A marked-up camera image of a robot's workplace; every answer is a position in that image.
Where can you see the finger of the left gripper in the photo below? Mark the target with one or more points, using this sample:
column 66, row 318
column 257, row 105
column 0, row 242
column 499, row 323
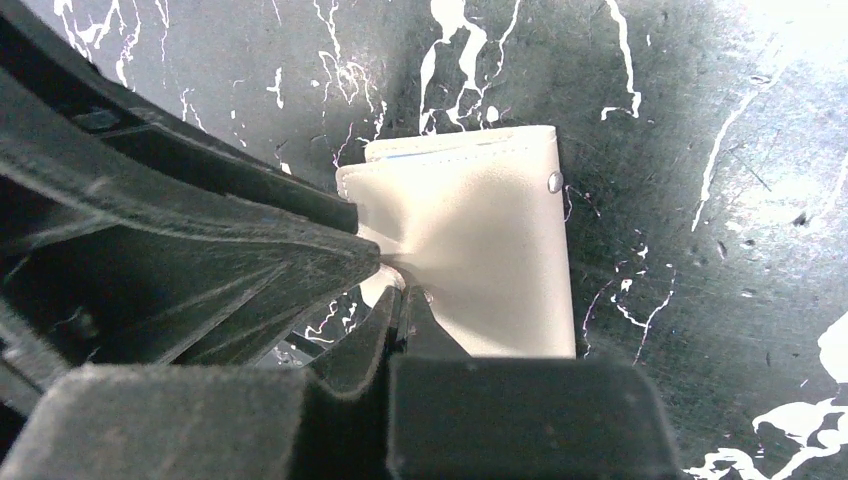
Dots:
column 105, row 260
column 74, row 89

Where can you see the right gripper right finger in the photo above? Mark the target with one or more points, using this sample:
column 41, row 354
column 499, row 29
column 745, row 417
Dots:
column 453, row 416

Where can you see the silver metal card holder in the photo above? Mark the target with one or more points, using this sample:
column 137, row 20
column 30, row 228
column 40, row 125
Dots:
column 476, row 219

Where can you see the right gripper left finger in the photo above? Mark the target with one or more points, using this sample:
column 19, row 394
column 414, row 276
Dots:
column 323, row 421

